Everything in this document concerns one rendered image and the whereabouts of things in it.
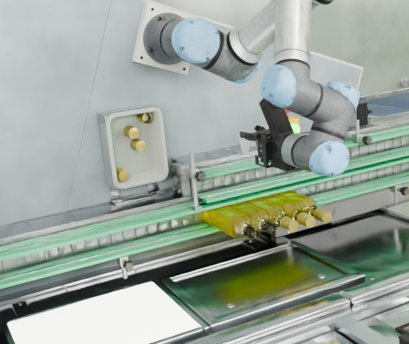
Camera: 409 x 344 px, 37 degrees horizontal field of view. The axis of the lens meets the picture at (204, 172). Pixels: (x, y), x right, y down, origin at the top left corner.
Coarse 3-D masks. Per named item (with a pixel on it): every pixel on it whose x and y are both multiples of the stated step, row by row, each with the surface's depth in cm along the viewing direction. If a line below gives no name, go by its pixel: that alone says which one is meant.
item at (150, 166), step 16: (128, 112) 177; (144, 112) 179; (160, 112) 181; (112, 128) 183; (144, 128) 187; (160, 128) 182; (112, 144) 176; (128, 144) 186; (160, 144) 184; (112, 160) 177; (128, 160) 187; (144, 160) 190; (160, 160) 187; (144, 176) 187; (160, 176) 186
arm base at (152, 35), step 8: (160, 16) 179; (168, 16) 177; (176, 16) 178; (152, 24) 177; (160, 24) 175; (144, 32) 179; (152, 32) 176; (160, 32) 174; (144, 40) 180; (152, 40) 176; (160, 40) 173; (152, 48) 180; (160, 48) 175; (152, 56) 180; (160, 56) 178; (168, 56) 175; (168, 64) 183
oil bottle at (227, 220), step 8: (216, 208) 183; (224, 208) 183; (208, 216) 186; (216, 216) 181; (224, 216) 176; (232, 216) 175; (240, 216) 174; (216, 224) 182; (224, 224) 177; (232, 224) 172; (240, 224) 171; (248, 224) 172; (232, 232) 173; (240, 232) 172
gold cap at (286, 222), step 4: (284, 216) 174; (280, 220) 174; (284, 220) 172; (288, 220) 171; (292, 220) 170; (280, 224) 174; (284, 224) 172; (288, 224) 170; (292, 224) 170; (296, 224) 171; (284, 228) 173; (288, 228) 170; (292, 228) 171; (296, 228) 171
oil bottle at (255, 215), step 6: (234, 204) 185; (240, 204) 185; (246, 204) 184; (240, 210) 180; (246, 210) 179; (252, 210) 178; (258, 210) 178; (252, 216) 174; (258, 216) 174; (264, 216) 175; (252, 222) 174; (258, 222) 174; (258, 228) 174
